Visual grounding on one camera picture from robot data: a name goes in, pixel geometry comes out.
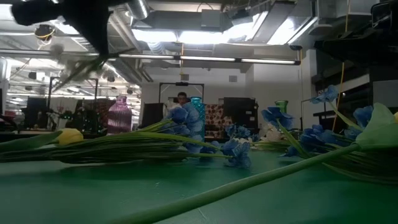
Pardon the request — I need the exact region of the yellow power cable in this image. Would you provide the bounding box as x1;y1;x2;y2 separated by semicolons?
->
331;0;351;132

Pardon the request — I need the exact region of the black monitor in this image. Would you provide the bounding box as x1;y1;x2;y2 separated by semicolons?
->
24;96;48;129

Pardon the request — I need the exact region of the green table mat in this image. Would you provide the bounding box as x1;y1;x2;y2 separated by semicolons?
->
0;136;398;224

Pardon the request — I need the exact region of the red patterned board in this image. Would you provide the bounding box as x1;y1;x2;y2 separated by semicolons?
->
205;104;233;138

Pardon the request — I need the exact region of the long tube light fixture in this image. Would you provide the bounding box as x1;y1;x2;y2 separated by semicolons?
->
118;53;302;66

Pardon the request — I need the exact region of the black ceiling camera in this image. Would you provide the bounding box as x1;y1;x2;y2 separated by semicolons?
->
33;24;57;41

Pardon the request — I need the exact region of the blue textured glass vase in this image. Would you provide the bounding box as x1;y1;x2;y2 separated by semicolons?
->
190;96;206;141

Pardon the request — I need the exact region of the black panel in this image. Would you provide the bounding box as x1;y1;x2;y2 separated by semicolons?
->
141;102;165;129

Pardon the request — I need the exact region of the purple ribbed glass vase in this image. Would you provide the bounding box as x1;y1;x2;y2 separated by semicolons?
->
107;95;133;135

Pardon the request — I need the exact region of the black station frame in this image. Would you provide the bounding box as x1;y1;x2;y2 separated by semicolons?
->
158;82;205;103
47;77;100;108

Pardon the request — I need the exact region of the black cabinet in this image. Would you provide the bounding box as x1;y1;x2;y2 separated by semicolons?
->
223;96;259;134

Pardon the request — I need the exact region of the green glass vase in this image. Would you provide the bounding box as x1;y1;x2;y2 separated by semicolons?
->
273;100;290;125

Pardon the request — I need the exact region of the silver ceiling duct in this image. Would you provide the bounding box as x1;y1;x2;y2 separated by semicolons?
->
126;0;150;20

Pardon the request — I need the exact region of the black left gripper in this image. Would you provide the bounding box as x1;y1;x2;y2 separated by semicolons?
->
62;0;111;58

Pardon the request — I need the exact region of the whiteboard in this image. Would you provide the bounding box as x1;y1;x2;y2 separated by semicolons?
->
300;98;313;131

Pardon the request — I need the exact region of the yellow artificial tulip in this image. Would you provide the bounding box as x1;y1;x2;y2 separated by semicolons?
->
0;128;84;154
107;102;398;224

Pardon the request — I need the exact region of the person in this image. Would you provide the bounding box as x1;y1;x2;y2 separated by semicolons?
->
174;91;191;108

